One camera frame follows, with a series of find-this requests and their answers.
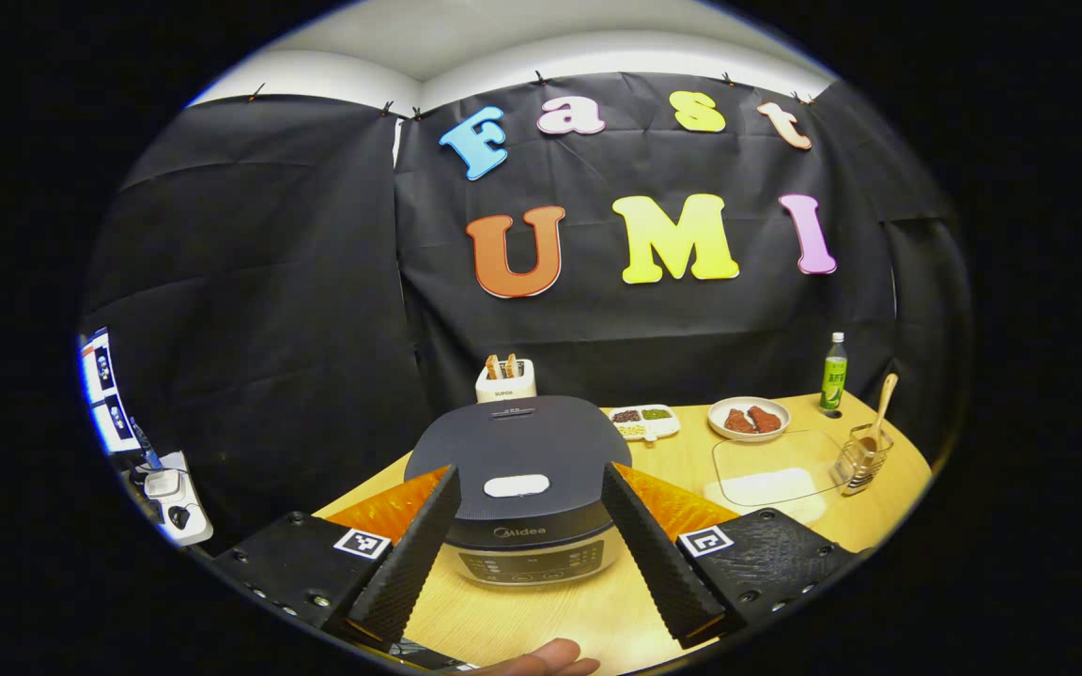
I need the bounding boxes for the black and silver rice cooker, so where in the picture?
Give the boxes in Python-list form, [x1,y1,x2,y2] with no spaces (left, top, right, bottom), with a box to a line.
[404,395,634,590]

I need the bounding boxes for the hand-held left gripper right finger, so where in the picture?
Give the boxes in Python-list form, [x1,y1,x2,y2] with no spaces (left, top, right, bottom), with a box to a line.
[602,462,861,649]

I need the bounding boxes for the white divided grain dish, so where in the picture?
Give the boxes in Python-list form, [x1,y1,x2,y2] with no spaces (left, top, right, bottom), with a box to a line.
[607,404,682,442]

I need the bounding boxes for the white round plate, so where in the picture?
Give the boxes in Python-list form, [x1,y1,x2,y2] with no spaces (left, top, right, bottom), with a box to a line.
[707,396,792,442]

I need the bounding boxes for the wooden spoon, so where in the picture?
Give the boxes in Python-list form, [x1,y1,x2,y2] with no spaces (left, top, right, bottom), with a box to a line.
[856,373,900,453]

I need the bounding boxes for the clear wire chopstick holder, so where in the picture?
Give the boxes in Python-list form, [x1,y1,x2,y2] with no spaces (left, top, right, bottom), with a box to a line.
[832,424,895,497]

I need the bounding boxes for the white side desk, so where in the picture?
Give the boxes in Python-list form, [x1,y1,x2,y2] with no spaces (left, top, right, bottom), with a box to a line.
[128,451,215,547]

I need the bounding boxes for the green drink bottle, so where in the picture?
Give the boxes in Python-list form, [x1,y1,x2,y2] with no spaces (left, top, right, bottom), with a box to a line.
[820,331,849,411]

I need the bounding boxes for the white toaster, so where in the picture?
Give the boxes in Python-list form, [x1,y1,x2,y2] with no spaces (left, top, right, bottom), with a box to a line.
[475,358,538,405]

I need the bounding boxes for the computer monitor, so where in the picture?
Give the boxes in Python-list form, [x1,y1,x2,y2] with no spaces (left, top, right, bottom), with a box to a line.
[79,327,143,456]

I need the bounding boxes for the black backdrop cloth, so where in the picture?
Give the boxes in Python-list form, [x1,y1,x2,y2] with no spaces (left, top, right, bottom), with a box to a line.
[81,73,974,545]

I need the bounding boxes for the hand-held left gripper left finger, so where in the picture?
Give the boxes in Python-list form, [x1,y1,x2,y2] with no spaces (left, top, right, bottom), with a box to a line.
[212,465,462,649]

